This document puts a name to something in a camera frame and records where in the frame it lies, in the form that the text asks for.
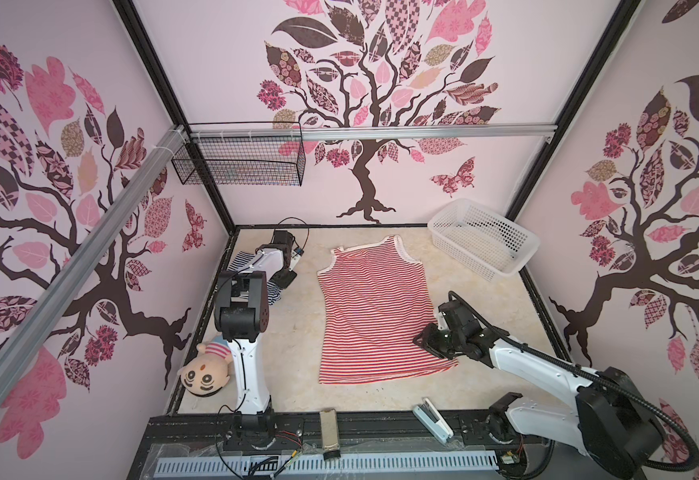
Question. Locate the white slotted cable duct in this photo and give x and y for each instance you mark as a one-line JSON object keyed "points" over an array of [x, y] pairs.
{"points": [[284, 466]]}

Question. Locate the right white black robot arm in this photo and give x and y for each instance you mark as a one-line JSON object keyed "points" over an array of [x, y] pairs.
{"points": [[601, 413]]}

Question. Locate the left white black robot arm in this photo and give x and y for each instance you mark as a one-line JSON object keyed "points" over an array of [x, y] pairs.
{"points": [[242, 314]]}

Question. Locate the black wire mesh basket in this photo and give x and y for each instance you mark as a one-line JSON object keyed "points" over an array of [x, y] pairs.
{"points": [[250, 153]]}

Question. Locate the white stapler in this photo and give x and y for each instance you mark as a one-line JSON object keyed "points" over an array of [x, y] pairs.
{"points": [[430, 417]]}

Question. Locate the silver rear aluminium bar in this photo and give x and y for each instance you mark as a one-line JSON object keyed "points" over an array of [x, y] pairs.
{"points": [[380, 133]]}

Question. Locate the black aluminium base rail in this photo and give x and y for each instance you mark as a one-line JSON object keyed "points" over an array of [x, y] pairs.
{"points": [[471, 427]]}

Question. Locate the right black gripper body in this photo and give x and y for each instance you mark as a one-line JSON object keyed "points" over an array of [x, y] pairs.
{"points": [[439, 341]]}

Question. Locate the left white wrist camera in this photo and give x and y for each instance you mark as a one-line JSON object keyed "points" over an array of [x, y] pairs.
{"points": [[296, 257]]}

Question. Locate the red white striped tank top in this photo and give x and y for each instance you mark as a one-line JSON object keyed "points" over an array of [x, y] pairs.
{"points": [[377, 302]]}

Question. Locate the navy white striped tank top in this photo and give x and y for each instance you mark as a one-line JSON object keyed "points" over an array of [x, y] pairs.
{"points": [[241, 263]]}

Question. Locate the white plastic laundry basket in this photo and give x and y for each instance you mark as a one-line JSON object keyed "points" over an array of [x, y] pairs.
{"points": [[482, 240]]}

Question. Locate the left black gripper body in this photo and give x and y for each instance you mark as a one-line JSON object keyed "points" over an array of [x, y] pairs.
{"points": [[282, 277]]}

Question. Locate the silver left aluminium bar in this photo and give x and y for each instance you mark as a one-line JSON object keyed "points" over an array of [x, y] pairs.
{"points": [[30, 336]]}

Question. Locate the plush doll striped hat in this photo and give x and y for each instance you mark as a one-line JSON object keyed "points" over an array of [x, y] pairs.
{"points": [[210, 371]]}

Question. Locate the silver aluminium bar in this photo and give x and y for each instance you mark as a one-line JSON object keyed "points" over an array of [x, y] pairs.
{"points": [[30, 336], [380, 133]]}

